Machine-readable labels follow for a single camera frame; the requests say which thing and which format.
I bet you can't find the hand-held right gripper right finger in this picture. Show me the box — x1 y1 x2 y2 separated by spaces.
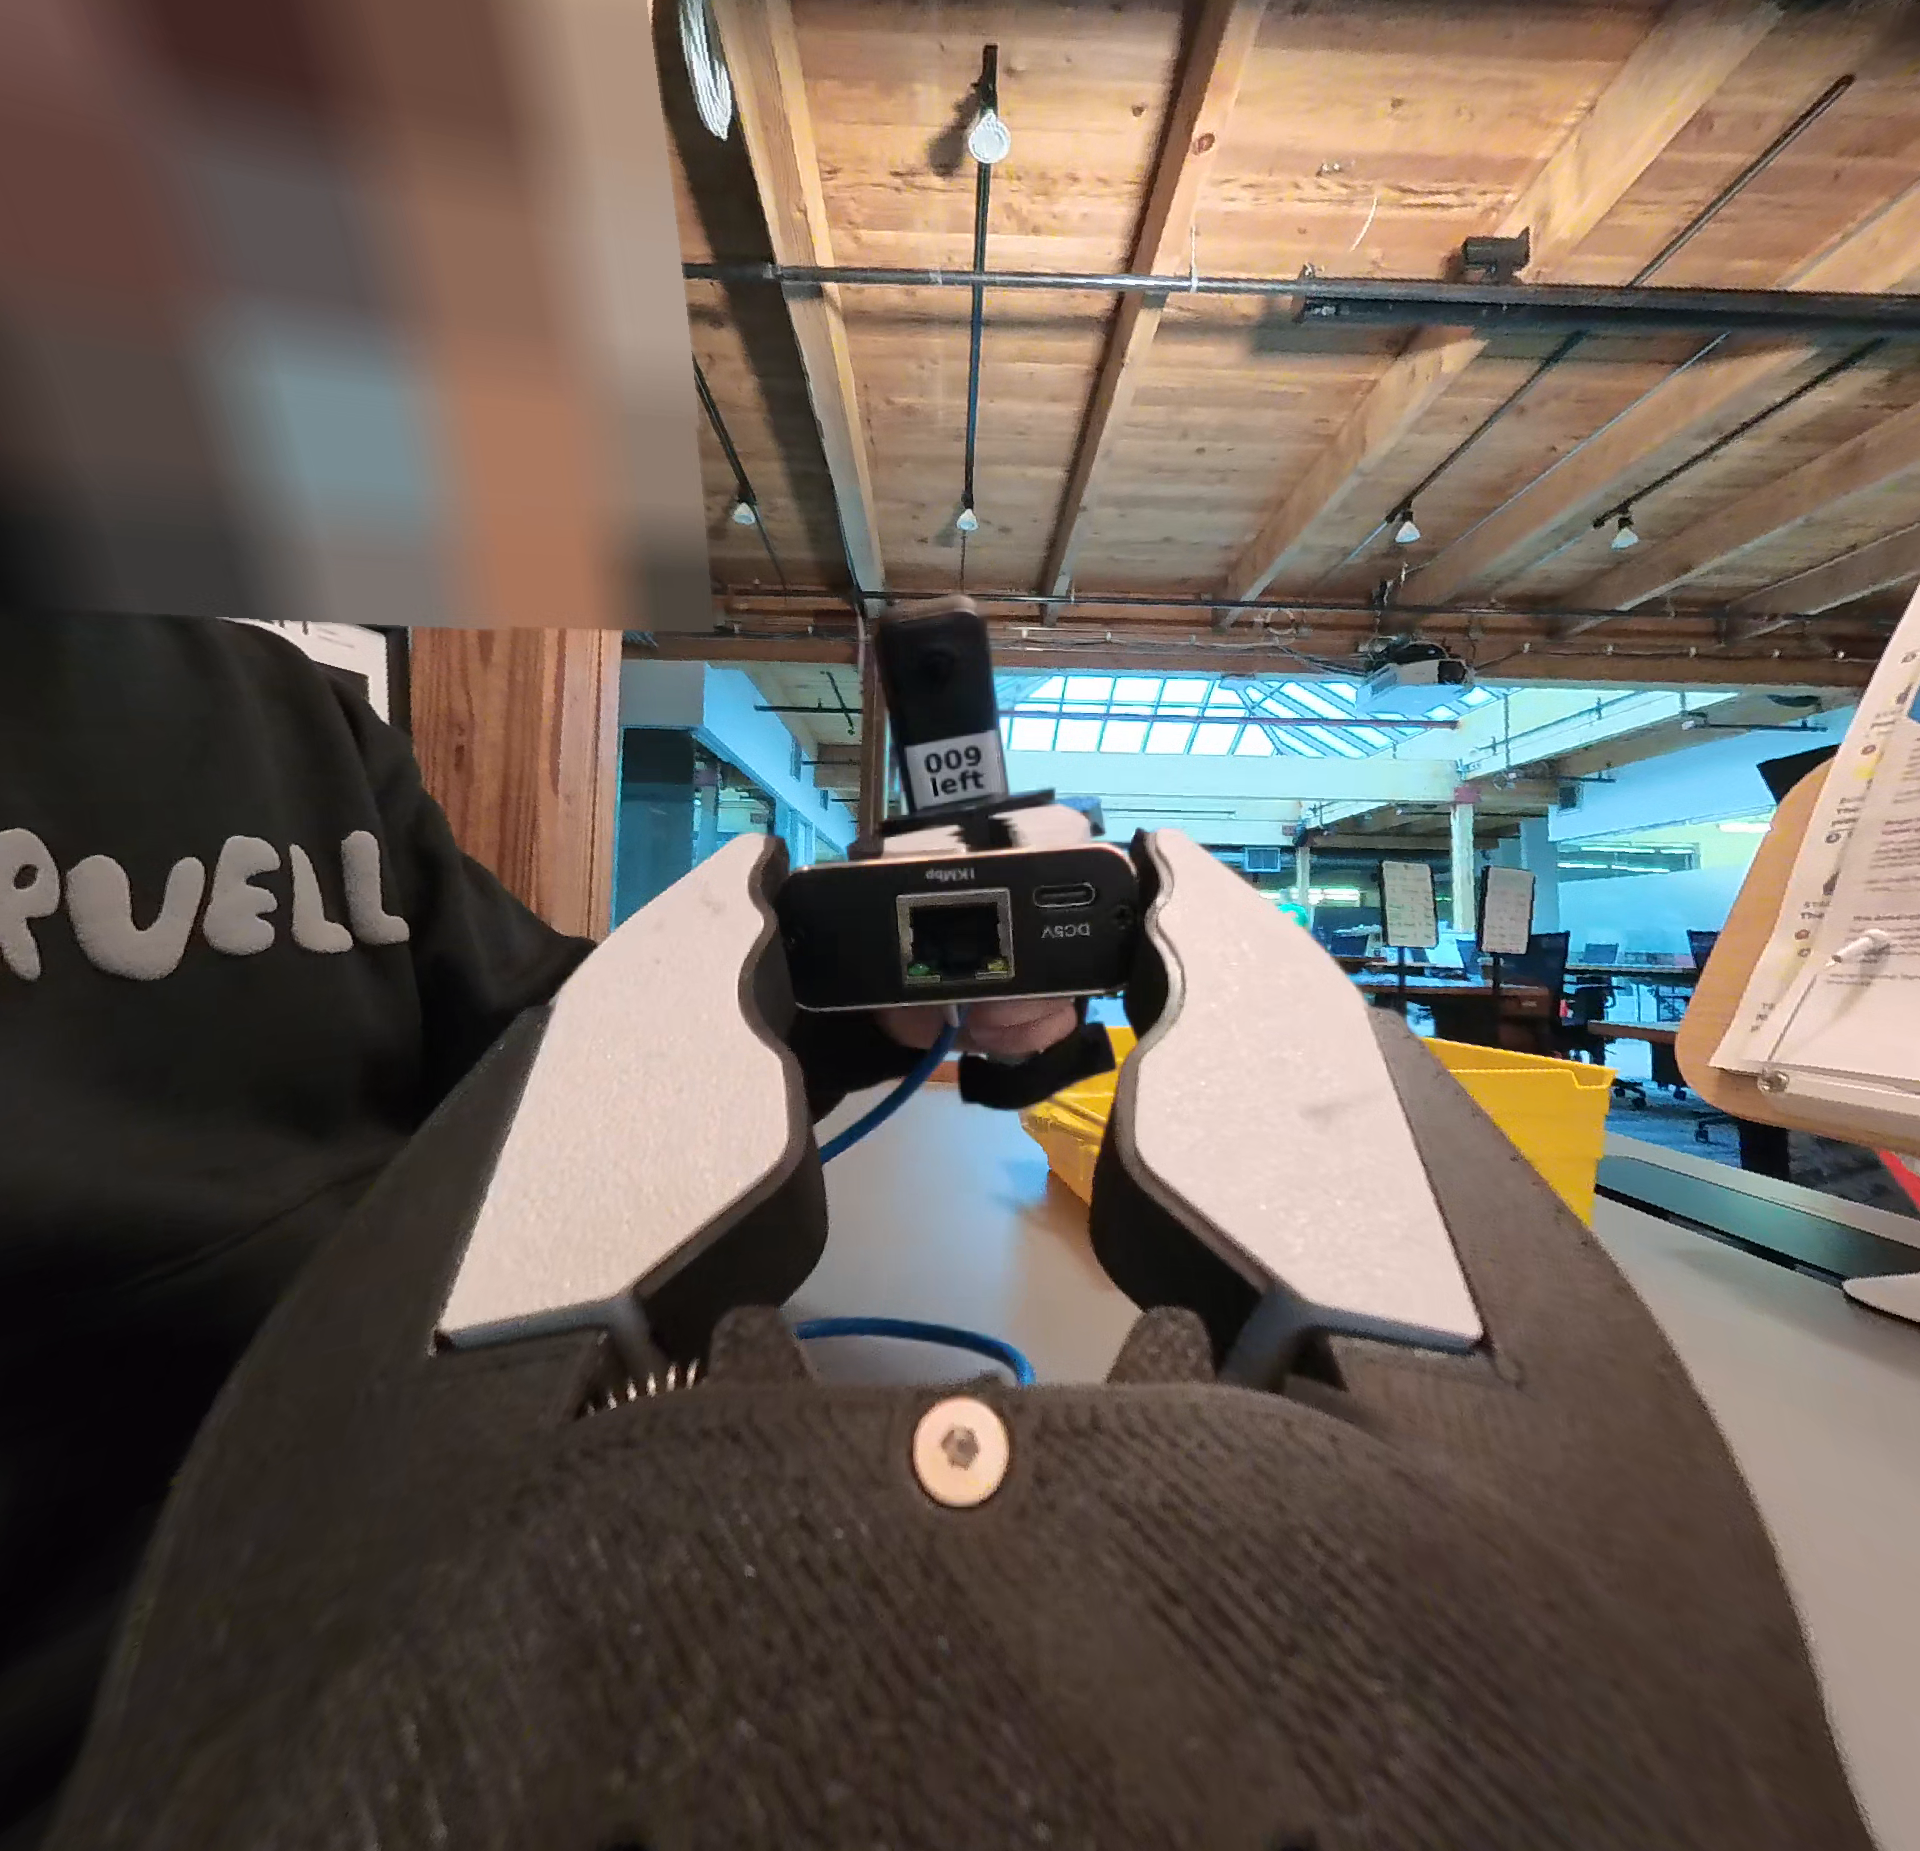
1086 829 1490 1382

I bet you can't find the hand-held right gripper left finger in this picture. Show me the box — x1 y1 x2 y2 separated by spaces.
431 833 829 1356

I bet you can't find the black network adapter box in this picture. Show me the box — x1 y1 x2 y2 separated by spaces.
773 841 1150 1014

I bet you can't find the blue network cable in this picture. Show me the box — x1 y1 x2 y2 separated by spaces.
791 1024 1040 1392

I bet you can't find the grey desk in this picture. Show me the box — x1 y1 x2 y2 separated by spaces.
785 1078 1920 1851

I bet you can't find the person's left hand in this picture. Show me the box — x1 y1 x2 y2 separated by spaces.
875 1000 1090 1066

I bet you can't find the yellow plastic bin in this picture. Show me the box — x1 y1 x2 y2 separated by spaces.
1019 1026 1619 1226

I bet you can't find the wooden pillar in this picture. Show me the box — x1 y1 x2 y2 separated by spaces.
407 629 624 936

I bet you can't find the instruction sheet on stand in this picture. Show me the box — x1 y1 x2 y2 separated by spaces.
1674 577 1920 1182

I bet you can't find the ceiling projector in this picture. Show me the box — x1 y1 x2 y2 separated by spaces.
1356 637 1471 715

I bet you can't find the black ceiling pipe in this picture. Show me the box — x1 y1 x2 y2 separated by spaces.
682 265 1920 337

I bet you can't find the printed instruction sheet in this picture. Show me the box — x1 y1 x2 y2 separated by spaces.
1710 649 1920 1096

